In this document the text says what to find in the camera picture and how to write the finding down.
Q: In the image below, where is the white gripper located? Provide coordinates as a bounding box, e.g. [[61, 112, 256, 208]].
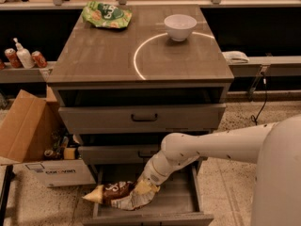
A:
[[134, 162, 167, 195]]

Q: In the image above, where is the brown chip bag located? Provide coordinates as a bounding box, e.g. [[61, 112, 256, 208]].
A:
[[84, 181, 157, 211]]

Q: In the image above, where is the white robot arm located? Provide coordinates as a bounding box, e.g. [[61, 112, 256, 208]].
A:
[[141, 115, 301, 226]]

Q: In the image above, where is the middle drawer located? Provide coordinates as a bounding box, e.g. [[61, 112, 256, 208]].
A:
[[78, 144, 160, 165]]

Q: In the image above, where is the drawer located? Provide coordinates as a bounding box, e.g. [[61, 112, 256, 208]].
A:
[[83, 164, 214, 226], [78, 144, 160, 165], [59, 104, 226, 134]]

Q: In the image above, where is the bottom drawer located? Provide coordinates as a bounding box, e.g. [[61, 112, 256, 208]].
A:
[[83, 164, 214, 226]]

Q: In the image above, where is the top drawer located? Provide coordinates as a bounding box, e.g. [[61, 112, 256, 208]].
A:
[[59, 104, 226, 134]]

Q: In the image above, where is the grey drawer cabinet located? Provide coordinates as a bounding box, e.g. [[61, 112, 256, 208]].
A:
[[46, 4, 235, 226]]

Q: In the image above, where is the green chip bag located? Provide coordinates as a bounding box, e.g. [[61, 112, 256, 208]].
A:
[[82, 1, 133, 29]]

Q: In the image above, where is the cardboard box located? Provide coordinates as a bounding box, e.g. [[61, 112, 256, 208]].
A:
[[0, 90, 95, 187]]

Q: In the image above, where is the white folded cloth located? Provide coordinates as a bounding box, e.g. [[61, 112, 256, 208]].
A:
[[222, 51, 249, 64]]

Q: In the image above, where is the white bowl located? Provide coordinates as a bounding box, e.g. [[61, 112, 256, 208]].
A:
[[164, 14, 197, 41]]

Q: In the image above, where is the red soda can right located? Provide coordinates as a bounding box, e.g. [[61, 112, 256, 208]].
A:
[[31, 51, 48, 68]]

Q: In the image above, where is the red soda can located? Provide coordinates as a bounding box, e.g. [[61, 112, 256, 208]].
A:
[[31, 51, 48, 68], [5, 48, 22, 68]]

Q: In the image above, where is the white pump bottle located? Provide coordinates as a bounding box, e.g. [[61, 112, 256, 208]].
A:
[[13, 38, 35, 69]]

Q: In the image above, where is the red soda can left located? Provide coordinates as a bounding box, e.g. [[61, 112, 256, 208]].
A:
[[5, 48, 22, 68]]

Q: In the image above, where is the black floor cable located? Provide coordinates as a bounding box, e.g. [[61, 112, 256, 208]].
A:
[[250, 75, 269, 126]]

